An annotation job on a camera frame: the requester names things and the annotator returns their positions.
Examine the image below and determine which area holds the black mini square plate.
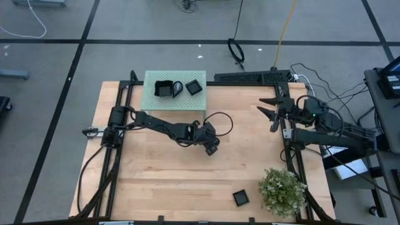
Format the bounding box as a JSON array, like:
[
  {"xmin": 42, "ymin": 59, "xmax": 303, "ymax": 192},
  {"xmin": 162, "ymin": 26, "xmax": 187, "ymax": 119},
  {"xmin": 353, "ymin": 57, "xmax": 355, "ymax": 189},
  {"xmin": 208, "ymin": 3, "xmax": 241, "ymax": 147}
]
[
  {"xmin": 232, "ymin": 189, "xmax": 251, "ymax": 208},
  {"xmin": 185, "ymin": 79, "xmax": 203, "ymax": 96}
]

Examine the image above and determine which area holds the black hanging coiled cable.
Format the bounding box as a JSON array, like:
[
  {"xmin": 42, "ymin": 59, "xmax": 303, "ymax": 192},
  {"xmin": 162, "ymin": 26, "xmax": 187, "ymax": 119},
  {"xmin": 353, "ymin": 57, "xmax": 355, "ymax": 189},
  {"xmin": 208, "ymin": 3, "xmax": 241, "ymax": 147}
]
[{"xmin": 227, "ymin": 0, "xmax": 246, "ymax": 71}]

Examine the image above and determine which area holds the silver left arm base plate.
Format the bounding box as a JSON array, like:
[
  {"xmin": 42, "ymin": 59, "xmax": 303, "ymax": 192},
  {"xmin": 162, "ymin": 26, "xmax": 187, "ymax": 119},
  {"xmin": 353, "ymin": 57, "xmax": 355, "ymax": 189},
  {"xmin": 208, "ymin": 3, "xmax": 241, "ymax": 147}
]
[{"xmin": 81, "ymin": 126, "xmax": 109, "ymax": 138}]

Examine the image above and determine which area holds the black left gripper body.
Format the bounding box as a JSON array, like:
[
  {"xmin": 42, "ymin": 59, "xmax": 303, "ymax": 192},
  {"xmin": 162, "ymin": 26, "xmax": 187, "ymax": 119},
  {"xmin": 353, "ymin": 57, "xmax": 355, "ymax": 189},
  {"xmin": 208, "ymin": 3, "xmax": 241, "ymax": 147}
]
[{"xmin": 187, "ymin": 121, "xmax": 220, "ymax": 157}]

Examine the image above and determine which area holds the white floor cable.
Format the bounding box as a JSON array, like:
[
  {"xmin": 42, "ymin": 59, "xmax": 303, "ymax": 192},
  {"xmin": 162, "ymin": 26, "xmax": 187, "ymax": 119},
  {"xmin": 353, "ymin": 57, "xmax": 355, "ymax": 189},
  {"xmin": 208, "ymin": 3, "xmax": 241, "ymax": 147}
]
[{"xmin": 0, "ymin": 0, "xmax": 48, "ymax": 39}]

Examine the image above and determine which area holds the grey metal desk foot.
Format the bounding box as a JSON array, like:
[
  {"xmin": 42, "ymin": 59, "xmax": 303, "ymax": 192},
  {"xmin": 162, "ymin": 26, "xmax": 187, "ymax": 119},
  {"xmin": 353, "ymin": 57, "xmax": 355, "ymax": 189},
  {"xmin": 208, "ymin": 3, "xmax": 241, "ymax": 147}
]
[
  {"xmin": 11, "ymin": 0, "xmax": 67, "ymax": 7},
  {"xmin": 0, "ymin": 69, "xmax": 31, "ymax": 81}
]

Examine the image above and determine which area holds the potted plant with white flowers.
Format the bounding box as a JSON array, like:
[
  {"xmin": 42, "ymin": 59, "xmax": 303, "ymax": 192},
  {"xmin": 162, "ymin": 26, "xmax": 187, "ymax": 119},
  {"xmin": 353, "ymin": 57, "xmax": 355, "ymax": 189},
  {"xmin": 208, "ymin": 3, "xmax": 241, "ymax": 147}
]
[{"xmin": 257, "ymin": 167, "xmax": 308, "ymax": 219}]

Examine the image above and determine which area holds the black mini wavy plate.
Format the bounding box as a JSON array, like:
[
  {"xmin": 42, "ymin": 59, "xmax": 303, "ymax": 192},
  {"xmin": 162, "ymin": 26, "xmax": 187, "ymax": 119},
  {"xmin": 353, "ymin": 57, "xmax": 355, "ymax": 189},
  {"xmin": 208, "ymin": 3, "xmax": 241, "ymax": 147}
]
[{"xmin": 154, "ymin": 79, "xmax": 174, "ymax": 98}]

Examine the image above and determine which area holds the black laptop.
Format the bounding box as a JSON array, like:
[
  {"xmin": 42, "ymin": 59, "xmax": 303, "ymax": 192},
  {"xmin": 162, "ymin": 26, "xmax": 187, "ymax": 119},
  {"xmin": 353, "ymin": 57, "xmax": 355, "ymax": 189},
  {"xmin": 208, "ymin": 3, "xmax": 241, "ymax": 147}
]
[{"xmin": 376, "ymin": 55, "xmax": 400, "ymax": 100}]

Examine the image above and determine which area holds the yellow hanging cable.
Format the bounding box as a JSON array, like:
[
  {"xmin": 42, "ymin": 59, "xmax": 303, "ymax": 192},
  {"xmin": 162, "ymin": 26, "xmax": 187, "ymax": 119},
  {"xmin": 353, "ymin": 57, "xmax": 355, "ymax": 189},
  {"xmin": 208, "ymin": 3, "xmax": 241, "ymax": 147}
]
[{"xmin": 274, "ymin": 0, "xmax": 298, "ymax": 69}]

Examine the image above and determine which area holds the black chair base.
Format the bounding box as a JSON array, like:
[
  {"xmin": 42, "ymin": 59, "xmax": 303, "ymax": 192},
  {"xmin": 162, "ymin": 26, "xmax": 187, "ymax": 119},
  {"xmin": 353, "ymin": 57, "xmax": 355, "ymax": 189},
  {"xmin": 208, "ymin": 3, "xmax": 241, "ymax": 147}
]
[{"xmin": 0, "ymin": 96, "xmax": 13, "ymax": 119}]

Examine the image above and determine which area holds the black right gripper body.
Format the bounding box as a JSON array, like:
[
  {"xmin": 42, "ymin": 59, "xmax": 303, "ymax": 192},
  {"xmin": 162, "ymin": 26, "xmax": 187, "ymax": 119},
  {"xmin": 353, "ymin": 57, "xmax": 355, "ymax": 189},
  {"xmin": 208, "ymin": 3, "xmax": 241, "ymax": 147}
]
[{"xmin": 270, "ymin": 95, "xmax": 303, "ymax": 133}]

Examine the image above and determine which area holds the black table power cable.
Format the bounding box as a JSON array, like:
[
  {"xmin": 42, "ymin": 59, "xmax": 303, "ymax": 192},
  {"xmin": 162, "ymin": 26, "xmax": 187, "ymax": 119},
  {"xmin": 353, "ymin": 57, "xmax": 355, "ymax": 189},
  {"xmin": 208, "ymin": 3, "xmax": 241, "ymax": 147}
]
[{"xmin": 76, "ymin": 144, "xmax": 106, "ymax": 216}]

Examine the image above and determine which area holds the pale green perforated metal shelf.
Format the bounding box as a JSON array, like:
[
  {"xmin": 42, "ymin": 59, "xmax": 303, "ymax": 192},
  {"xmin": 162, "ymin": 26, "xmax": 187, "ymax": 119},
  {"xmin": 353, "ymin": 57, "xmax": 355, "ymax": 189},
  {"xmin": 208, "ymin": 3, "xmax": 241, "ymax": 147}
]
[{"xmin": 139, "ymin": 69, "xmax": 208, "ymax": 121}]

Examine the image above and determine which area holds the black mini teardrop plate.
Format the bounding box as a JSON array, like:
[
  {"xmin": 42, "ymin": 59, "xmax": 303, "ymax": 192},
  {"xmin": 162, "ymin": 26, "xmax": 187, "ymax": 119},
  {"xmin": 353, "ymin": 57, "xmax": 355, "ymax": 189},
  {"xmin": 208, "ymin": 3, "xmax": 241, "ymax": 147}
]
[{"xmin": 171, "ymin": 80, "xmax": 184, "ymax": 99}]

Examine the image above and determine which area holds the black perforated metal bracket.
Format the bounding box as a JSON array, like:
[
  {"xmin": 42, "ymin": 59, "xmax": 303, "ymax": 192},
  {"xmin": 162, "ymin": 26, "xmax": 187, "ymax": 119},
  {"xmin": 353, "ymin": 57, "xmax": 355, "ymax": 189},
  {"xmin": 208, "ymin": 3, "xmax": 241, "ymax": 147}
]
[{"xmin": 214, "ymin": 69, "xmax": 292, "ymax": 84}]

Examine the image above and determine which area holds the grey side desk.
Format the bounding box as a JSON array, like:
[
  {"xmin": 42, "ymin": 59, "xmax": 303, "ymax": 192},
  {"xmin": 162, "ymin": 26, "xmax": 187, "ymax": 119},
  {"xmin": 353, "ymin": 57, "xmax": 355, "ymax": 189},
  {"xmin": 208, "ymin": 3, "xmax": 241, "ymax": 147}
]
[{"xmin": 364, "ymin": 67, "xmax": 400, "ymax": 225}]

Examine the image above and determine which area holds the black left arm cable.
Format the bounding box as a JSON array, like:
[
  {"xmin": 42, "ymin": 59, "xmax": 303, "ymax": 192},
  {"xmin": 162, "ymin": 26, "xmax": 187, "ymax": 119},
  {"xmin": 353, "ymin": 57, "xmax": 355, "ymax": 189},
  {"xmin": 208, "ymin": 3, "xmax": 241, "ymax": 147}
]
[{"xmin": 202, "ymin": 111, "xmax": 234, "ymax": 138}]

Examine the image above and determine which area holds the black floor cable bundle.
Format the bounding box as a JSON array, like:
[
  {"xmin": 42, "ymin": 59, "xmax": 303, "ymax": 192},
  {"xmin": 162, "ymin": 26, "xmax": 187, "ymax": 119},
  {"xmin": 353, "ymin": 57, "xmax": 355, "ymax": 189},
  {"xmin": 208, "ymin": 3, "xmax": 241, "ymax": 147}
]
[{"xmin": 173, "ymin": 0, "xmax": 199, "ymax": 14}]

